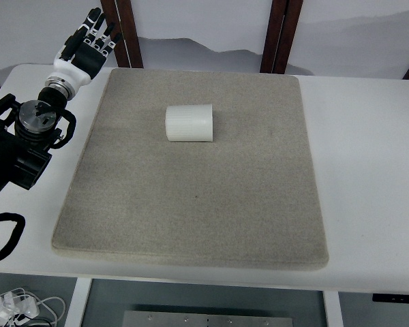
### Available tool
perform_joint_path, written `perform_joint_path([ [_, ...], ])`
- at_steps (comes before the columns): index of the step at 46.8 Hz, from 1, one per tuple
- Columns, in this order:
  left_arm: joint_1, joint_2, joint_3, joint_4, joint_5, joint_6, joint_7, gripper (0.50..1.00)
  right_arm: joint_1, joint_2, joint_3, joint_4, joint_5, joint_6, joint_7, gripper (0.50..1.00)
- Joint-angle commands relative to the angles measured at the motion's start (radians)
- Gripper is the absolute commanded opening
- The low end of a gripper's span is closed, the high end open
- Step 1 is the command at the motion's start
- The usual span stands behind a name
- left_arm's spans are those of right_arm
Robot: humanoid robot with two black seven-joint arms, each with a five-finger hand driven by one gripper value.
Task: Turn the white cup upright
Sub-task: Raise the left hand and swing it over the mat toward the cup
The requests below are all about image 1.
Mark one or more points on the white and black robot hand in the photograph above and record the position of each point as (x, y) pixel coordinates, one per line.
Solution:
(83, 55)

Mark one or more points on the white ribbed cup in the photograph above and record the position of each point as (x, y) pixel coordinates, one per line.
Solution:
(189, 123)

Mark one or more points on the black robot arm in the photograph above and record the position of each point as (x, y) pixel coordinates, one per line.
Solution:
(28, 131)

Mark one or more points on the beige felt mat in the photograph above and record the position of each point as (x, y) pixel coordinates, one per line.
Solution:
(248, 199)

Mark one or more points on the white table leg left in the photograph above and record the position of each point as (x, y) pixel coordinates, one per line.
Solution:
(78, 302)

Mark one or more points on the white table leg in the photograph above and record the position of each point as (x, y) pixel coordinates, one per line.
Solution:
(333, 309)
(78, 302)

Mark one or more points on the white table leg right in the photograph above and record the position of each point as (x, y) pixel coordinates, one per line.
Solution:
(333, 309)

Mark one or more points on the black desk control panel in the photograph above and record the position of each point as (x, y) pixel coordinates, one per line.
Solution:
(391, 298)

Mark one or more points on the right brown wooden screen frame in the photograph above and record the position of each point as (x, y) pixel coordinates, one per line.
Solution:
(283, 20)

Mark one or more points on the white charger with cables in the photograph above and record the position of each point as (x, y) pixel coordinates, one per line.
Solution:
(19, 307)

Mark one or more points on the metal base plate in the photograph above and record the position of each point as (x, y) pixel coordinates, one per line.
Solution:
(154, 318)

